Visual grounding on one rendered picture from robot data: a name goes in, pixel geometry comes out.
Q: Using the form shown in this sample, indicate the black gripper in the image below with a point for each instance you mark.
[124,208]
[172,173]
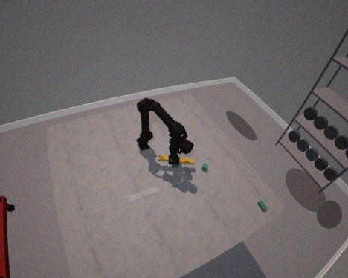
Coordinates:
[173,158]

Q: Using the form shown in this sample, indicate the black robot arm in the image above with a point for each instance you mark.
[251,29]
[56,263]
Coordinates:
[177,131]

